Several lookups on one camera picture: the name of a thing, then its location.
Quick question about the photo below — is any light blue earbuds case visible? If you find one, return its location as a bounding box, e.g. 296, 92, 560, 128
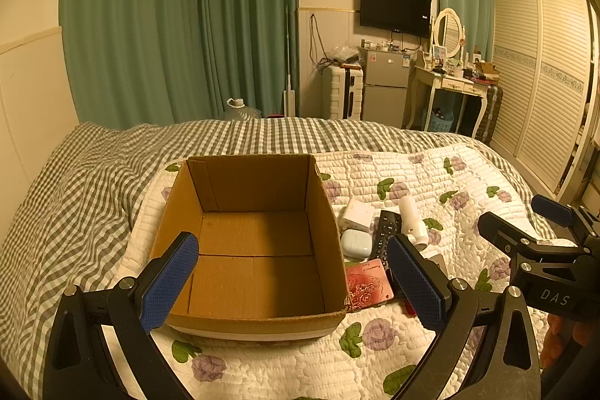
340, 228, 372, 261

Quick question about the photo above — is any white floral quilted blanket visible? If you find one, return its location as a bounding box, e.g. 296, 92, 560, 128
117, 143, 556, 399

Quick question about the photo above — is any white suitcase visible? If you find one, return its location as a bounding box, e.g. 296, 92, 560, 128
321, 64, 364, 120

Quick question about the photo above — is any white square charger box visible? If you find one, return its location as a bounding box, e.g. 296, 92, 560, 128
339, 198, 375, 232

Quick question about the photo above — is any green curtain left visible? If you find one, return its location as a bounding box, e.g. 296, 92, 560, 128
59, 0, 299, 129

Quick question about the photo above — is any clear water jug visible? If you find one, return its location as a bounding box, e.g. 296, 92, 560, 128
225, 97, 261, 121

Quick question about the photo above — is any black wall television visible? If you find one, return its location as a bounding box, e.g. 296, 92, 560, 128
359, 0, 431, 39

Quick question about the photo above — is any red patterned card pack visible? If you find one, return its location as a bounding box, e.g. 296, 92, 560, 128
346, 259, 395, 312

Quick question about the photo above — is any white dressing table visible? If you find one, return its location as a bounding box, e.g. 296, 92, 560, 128
407, 65, 489, 139

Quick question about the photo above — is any oval vanity mirror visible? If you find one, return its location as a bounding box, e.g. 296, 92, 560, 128
432, 8, 466, 60

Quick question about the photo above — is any blue basket under table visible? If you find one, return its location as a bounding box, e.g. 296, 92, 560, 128
422, 108, 455, 132

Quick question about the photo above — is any white louvered wardrobe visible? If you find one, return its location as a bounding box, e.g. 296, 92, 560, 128
491, 0, 598, 199

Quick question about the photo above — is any person's right hand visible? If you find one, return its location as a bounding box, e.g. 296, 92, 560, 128
540, 314, 599, 370

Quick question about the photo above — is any black TV remote control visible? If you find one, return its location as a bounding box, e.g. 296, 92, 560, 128
370, 210, 402, 271

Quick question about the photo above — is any white mop pole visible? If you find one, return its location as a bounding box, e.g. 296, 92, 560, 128
283, 6, 296, 118

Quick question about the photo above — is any silver mini fridge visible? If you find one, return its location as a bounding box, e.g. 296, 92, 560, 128
361, 49, 410, 128

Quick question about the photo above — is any brown cardboard box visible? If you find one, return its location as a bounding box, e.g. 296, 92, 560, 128
150, 154, 348, 341

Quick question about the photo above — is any grey checkered bed sheet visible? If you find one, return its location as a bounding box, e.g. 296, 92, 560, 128
1, 119, 554, 399

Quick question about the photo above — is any dark suitcase by wardrobe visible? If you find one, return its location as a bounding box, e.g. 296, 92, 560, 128
476, 85, 503, 144

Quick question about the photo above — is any white cylindrical bottle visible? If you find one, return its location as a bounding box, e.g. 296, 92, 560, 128
397, 195, 429, 252

